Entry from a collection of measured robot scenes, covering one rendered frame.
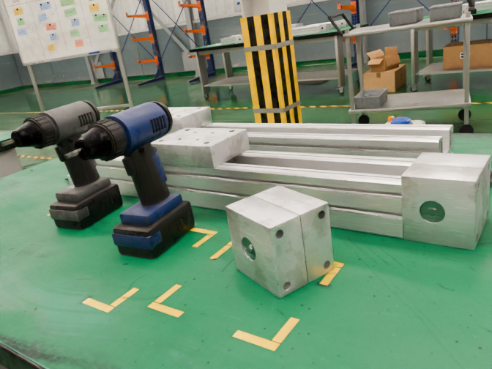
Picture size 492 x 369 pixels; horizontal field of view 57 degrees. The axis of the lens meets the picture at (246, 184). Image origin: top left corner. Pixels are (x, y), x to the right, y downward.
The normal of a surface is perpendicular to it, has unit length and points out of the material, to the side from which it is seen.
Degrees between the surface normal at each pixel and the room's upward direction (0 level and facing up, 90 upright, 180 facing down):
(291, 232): 90
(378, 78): 89
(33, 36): 90
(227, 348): 0
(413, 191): 90
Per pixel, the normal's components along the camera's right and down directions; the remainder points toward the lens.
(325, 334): -0.15, -0.93
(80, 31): -0.26, 0.37
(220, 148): 0.80, 0.08
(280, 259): 0.55, 0.21
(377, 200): -0.58, 0.36
